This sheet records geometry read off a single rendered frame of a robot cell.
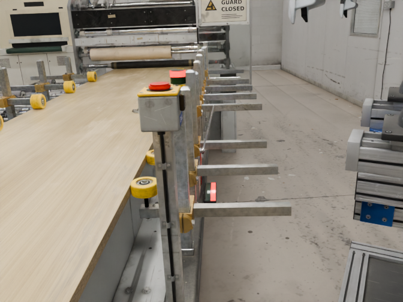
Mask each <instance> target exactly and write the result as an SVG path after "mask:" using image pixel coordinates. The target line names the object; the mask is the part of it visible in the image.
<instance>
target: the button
mask: <svg viewBox="0 0 403 302"><path fill-rule="evenodd" d="M148 87H149V89H150V90H167V89H170V87H171V84H170V83H169V82H165V81H160V82H153V83H150V84H149V85H148Z"/></svg>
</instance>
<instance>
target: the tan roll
mask: <svg viewBox="0 0 403 302"><path fill-rule="evenodd" d="M180 53H197V49H192V50H172V48H171V46H148V47H117V48H100V49H90V53H82V54H81V57H90V58H91V61H124V60H141V59H171V58H172V54H180Z"/></svg>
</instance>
